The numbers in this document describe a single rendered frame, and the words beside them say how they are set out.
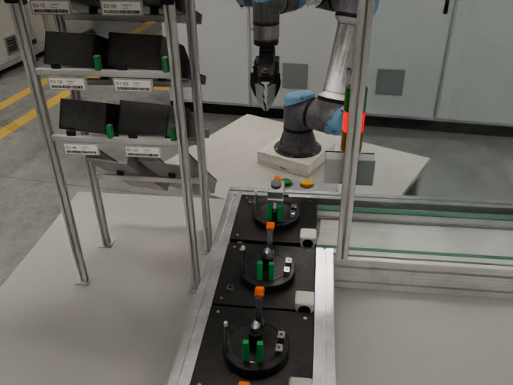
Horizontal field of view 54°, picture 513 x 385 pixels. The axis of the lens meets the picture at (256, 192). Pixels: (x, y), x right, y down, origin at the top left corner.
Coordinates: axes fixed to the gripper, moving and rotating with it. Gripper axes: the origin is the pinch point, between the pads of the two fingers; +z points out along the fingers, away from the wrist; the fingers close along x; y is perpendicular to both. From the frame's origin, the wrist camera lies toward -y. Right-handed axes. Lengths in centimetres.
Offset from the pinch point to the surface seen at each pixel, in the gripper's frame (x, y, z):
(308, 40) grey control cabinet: -6, 279, 50
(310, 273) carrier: -16, -44, 26
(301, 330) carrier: -14, -64, 26
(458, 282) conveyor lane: -55, -36, 33
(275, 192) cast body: -5.2, -24.3, 15.3
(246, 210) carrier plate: 4.2, -17.2, 26.4
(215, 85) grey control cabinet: 76, 288, 95
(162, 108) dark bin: 20.7, -35.3, -13.0
